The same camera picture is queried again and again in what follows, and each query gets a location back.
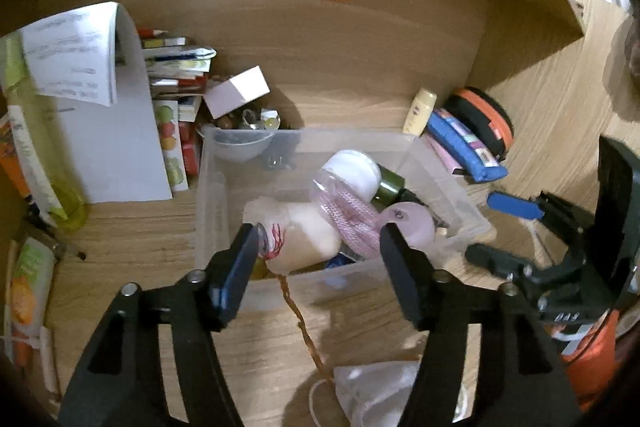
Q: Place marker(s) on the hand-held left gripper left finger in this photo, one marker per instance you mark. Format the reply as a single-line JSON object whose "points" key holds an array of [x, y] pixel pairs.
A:
{"points": [[235, 279]]}

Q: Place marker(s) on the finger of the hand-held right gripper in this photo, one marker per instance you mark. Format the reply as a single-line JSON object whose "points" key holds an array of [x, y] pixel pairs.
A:
{"points": [[495, 257], [512, 204]]}

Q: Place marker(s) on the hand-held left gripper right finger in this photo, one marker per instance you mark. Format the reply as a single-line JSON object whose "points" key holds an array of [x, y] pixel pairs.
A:
{"points": [[400, 274]]}

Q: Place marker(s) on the small blue packet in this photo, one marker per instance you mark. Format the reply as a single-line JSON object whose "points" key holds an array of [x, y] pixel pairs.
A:
{"points": [[336, 262]]}

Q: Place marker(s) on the clear plastic storage bin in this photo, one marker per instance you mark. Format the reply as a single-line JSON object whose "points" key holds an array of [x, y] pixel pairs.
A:
{"points": [[220, 207]]}

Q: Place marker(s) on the pink round jar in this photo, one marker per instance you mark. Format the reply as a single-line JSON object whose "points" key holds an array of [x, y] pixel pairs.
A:
{"points": [[350, 207]]}

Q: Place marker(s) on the beige candle jar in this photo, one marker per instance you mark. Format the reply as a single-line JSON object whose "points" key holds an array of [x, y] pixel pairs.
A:
{"points": [[305, 232]]}

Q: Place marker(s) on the green spray bottle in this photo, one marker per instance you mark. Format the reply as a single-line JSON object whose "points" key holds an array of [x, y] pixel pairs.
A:
{"points": [[390, 187]]}

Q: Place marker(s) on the wooden desktop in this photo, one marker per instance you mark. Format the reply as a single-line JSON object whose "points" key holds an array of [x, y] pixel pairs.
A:
{"points": [[145, 237]]}

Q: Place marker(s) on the blue patchwork pouch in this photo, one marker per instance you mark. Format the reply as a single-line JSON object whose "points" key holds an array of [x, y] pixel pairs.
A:
{"points": [[460, 142]]}

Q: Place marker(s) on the black orange zip case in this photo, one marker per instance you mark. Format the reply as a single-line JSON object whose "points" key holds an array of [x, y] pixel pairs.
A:
{"points": [[487, 114]]}

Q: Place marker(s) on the cream tube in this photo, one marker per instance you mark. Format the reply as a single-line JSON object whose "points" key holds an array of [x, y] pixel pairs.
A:
{"points": [[419, 112]]}

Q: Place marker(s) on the red box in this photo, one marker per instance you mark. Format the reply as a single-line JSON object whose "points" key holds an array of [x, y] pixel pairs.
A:
{"points": [[190, 152]]}

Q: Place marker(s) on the fruit print box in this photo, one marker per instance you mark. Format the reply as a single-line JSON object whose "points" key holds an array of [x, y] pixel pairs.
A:
{"points": [[169, 147]]}

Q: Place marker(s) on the glass bowl of trinkets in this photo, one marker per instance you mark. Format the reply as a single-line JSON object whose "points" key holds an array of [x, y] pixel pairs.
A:
{"points": [[245, 127]]}

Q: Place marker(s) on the brown fuzzy object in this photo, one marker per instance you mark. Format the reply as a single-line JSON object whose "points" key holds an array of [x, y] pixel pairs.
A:
{"points": [[625, 67]]}

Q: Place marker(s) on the white paper sheet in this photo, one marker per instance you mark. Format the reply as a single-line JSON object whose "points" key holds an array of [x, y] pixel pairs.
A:
{"points": [[115, 142]]}

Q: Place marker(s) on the black pen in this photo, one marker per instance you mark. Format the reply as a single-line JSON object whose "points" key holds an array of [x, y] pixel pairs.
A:
{"points": [[55, 238]]}

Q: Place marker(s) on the small pale cardboard box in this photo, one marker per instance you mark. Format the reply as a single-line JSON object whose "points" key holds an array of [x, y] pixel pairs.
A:
{"points": [[237, 92]]}

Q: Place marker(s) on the orange fruit print packet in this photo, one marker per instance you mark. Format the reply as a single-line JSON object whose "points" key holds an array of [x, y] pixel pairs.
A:
{"points": [[27, 287]]}

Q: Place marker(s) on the stack of small boxes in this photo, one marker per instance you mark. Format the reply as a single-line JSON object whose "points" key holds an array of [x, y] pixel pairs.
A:
{"points": [[175, 67]]}

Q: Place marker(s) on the yellow-green bottle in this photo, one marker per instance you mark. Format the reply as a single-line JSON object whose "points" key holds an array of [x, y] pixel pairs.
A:
{"points": [[45, 157]]}

